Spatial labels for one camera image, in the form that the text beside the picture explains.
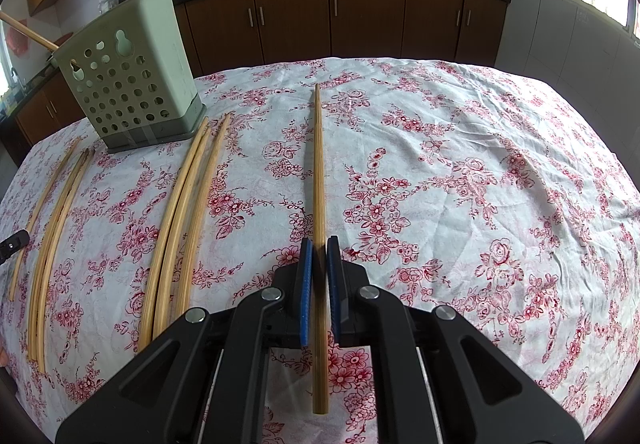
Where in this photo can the narrow window by sink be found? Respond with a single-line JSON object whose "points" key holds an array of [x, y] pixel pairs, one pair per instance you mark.
{"points": [[5, 59]]}

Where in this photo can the green perforated utensil holder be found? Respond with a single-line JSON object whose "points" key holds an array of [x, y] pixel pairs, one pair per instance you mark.
{"points": [[150, 49]]}

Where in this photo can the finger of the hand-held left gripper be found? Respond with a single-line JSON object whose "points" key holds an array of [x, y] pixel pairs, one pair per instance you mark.
{"points": [[12, 246]]}

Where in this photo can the wooden lower kitchen cabinets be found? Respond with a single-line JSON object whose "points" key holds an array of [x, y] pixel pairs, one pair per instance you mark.
{"points": [[370, 19]]}

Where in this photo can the red floral tablecloth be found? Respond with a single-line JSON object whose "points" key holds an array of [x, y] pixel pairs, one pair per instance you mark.
{"points": [[450, 174]]}

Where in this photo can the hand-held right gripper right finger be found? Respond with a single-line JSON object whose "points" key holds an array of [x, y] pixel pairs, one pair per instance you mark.
{"points": [[334, 289]]}

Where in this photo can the hanging red plastic bag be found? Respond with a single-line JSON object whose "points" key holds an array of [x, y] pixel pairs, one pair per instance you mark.
{"points": [[19, 43]]}

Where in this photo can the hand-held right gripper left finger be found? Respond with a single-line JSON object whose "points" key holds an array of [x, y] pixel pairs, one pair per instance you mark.
{"points": [[306, 289]]}

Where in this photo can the wooden spatula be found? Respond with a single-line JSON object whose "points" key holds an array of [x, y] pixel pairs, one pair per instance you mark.
{"points": [[43, 355]]}

